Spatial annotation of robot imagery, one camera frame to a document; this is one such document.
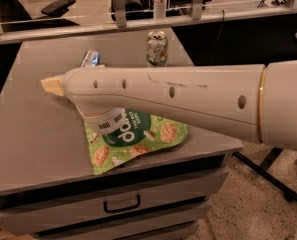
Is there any green rice chips bag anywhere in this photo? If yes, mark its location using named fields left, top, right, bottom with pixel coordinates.
left=84, top=110, right=188, bottom=175

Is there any black drawer handle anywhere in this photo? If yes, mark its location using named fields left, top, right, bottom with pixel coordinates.
left=103, top=194, right=141, bottom=214

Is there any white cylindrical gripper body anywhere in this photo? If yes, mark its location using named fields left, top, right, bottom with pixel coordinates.
left=77, top=105, right=126, bottom=134

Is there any silver blue redbull can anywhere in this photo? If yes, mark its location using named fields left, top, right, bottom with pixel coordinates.
left=81, top=50, right=100, bottom=67

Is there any grey metal rail frame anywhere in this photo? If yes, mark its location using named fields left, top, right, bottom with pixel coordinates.
left=0, top=0, right=297, bottom=44

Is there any black office chair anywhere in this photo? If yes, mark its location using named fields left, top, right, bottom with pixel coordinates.
left=0, top=0, right=77, bottom=32

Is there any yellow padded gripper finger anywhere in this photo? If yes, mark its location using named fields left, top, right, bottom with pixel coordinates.
left=41, top=75, right=65, bottom=96

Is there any clear plastic water bottle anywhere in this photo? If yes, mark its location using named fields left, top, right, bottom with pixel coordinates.
left=153, top=0, right=167, bottom=20

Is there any black metal stand base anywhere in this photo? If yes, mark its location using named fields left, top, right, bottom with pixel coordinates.
left=232, top=147, right=297, bottom=204

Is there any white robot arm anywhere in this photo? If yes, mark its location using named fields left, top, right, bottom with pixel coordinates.
left=41, top=60, right=297, bottom=151

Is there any green white 7up can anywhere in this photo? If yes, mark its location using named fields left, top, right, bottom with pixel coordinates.
left=146, top=30, right=168, bottom=67

